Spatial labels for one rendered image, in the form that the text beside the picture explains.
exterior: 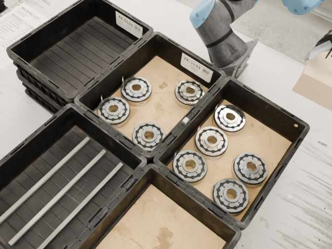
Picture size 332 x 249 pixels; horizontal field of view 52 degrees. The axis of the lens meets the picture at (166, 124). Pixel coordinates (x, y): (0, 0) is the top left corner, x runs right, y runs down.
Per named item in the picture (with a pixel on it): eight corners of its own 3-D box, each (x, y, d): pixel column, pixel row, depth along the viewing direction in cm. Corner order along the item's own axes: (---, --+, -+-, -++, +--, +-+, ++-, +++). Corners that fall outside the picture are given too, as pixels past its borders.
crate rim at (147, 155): (155, 34, 121) (156, 29, 119) (227, 78, 113) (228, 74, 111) (71, 105, 103) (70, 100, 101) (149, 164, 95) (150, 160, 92)
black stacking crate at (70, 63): (95, 16, 137) (93, -8, 127) (153, 53, 129) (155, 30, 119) (15, 74, 119) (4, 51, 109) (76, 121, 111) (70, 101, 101)
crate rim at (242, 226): (227, 78, 113) (228, 74, 111) (309, 130, 105) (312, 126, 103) (149, 164, 95) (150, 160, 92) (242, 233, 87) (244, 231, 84)
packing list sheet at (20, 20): (20, 1, 154) (20, 0, 153) (60, 23, 148) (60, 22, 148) (-41, 43, 138) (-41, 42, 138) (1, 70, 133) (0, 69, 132)
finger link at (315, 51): (292, 61, 90) (325, 50, 83) (300, 48, 93) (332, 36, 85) (299, 70, 91) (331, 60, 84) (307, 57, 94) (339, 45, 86)
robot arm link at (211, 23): (199, 44, 136) (180, 15, 131) (225, 24, 137) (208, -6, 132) (211, 45, 125) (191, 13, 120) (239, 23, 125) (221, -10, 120)
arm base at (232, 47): (221, 53, 144) (208, 33, 140) (252, 40, 134) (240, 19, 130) (207, 73, 134) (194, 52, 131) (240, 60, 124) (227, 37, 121)
